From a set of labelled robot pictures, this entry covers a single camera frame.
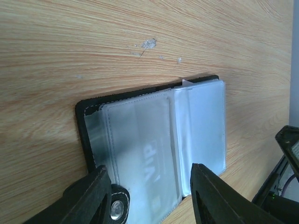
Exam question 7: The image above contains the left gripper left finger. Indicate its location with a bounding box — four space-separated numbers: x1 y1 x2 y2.
25 165 112 224

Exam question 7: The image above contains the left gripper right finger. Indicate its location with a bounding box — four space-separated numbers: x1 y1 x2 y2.
190 163 292 224

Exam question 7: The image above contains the black card holder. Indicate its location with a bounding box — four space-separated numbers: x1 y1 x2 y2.
75 75 227 224

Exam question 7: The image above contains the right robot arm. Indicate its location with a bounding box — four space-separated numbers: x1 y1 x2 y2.
252 125 299 224

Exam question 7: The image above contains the grey vip card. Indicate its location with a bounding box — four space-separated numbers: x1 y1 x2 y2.
107 98 179 216

